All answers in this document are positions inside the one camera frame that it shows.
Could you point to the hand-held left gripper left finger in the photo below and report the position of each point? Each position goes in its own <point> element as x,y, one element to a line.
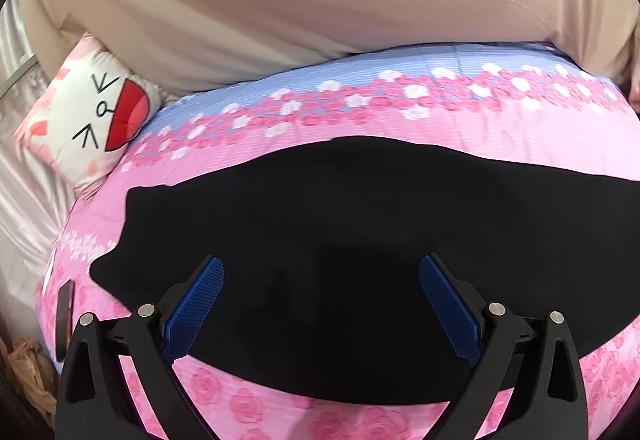
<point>196,307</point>

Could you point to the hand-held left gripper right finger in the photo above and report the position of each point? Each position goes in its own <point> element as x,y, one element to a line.
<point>450,310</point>

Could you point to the black pants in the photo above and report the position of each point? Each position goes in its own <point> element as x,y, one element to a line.
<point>320,240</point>

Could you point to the black flat object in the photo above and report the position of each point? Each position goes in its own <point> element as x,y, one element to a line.
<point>65,320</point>

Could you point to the crumpled tan fabric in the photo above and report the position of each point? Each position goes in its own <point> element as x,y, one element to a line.
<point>32,385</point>

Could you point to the pink floral blanket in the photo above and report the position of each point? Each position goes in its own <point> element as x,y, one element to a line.
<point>500,119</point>

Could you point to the pale pink satin sheet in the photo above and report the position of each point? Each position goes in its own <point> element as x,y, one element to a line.
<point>30,200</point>

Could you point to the cat face pillow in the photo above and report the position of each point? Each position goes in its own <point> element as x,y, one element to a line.
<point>90,114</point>

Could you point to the metal rail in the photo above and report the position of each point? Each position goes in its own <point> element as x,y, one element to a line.
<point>17,77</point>

